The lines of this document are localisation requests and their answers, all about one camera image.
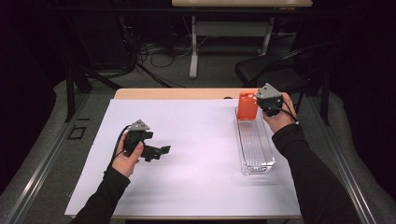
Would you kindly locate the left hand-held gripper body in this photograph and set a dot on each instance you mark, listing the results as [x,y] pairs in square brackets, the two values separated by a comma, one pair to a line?
[137,137]

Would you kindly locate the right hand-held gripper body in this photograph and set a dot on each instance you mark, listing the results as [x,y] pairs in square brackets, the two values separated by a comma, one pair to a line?
[270,99]

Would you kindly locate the orange phone case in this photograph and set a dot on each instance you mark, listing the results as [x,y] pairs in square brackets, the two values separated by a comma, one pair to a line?
[247,107]

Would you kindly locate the clear plastic packaging box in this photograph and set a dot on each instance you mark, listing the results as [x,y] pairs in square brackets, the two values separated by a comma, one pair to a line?
[255,146]

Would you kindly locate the person's right hand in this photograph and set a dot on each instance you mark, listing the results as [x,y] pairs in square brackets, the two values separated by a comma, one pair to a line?
[281,121]

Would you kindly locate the person's left hand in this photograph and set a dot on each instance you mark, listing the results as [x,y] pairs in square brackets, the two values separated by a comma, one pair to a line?
[126,165]

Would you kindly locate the black folding chair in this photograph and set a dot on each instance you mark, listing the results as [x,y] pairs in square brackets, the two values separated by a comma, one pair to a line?
[267,70]

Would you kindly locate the white table mat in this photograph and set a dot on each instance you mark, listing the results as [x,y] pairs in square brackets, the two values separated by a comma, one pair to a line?
[202,186]

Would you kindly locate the black metal stand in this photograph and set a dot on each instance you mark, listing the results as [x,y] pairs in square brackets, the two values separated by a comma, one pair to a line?
[70,93]

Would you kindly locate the desk with white legs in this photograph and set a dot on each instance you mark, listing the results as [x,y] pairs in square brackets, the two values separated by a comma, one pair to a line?
[193,46]

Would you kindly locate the dark equipment cabinet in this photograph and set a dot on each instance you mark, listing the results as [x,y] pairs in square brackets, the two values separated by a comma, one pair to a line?
[102,40]

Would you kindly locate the black horizontal bar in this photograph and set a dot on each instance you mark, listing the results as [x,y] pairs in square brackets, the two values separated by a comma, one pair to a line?
[124,11]

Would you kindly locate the metal floor rail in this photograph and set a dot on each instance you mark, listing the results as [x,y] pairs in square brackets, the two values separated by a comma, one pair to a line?
[339,158]
[46,158]

